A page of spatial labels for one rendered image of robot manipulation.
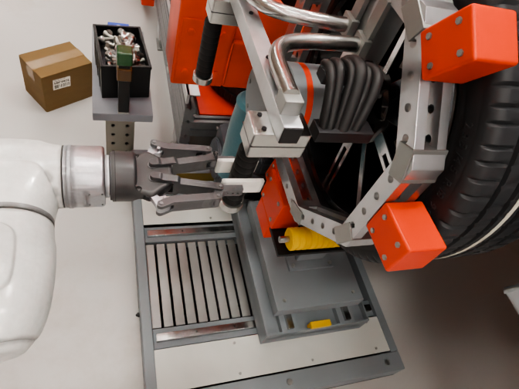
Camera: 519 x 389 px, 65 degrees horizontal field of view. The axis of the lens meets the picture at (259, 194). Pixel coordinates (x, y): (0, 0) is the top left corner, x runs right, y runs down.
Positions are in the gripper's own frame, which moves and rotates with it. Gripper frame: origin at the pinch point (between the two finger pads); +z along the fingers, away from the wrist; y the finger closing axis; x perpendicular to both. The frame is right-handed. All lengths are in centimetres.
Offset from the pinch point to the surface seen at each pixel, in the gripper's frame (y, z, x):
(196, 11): -60, 2, -7
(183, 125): -70, 7, -58
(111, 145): -73, -18, -73
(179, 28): -60, -1, -13
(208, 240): -32, 14, -78
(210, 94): -86, 19, -56
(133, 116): -53, -12, -39
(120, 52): -53, -16, -17
